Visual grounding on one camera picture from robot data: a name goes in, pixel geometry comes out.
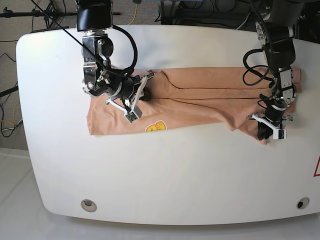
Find peach pink T-shirt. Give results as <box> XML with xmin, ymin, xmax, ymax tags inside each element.
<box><xmin>86</xmin><ymin>66</ymin><xmax>302</xmax><ymax>146</ymax></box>

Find white cable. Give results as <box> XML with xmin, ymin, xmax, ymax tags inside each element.
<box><xmin>236</xmin><ymin>11</ymin><xmax>252</xmax><ymax>30</ymax></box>

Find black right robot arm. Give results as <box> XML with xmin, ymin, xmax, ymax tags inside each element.
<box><xmin>76</xmin><ymin>0</ymin><xmax>154</xmax><ymax>123</ymax></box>

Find left table grommet hole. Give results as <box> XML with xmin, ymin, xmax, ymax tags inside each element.
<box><xmin>80</xmin><ymin>199</ymin><xmax>97</xmax><ymax>213</ymax></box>

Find right table grommet hole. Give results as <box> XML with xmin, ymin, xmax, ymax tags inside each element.
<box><xmin>296</xmin><ymin>197</ymin><xmax>310</xmax><ymax>210</ymax></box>

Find table grommet hole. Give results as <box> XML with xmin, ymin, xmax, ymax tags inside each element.
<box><xmin>296</xmin><ymin>197</ymin><xmax>310</xmax><ymax>210</ymax></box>
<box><xmin>80</xmin><ymin>199</ymin><xmax>97</xmax><ymax>213</ymax></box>

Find yellow cable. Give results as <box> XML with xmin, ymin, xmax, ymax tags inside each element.
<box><xmin>128</xmin><ymin>4</ymin><xmax>139</xmax><ymax>26</ymax></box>

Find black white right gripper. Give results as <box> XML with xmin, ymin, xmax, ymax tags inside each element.
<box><xmin>105</xmin><ymin>72</ymin><xmax>155</xmax><ymax>116</ymax></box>

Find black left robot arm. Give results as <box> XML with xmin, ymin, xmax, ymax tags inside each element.
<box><xmin>242</xmin><ymin>0</ymin><xmax>305</xmax><ymax>141</ymax></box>

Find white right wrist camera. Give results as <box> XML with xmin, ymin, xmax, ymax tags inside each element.
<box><xmin>124</xmin><ymin>106</ymin><xmax>143</xmax><ymax>123</ymax></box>

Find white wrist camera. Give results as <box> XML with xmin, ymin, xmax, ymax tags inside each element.
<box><xmin>124</xmin><ymin>106</ymin><xmax>143</xmax><ymax>123</ymax></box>
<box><xmin>272</xmin><ymin>128</ymin><xmax>287</xmax><ymax>140</ymax></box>

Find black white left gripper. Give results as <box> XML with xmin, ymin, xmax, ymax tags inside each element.
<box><xmin>247</xmin><ymin>104</ymin><xmax>294</xmax><ymax>141</ymax></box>

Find tangled black cables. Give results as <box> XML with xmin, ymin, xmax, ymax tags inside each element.
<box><xmin>154</xmin><ymin>0</ymin><xmax>258</xmax><ymax>28</ymax></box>

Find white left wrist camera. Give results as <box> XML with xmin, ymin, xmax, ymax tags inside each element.
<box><xmin>272</xmin><ymin>128</ymin><xmax>287</xmax><ymax>140</ymax></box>

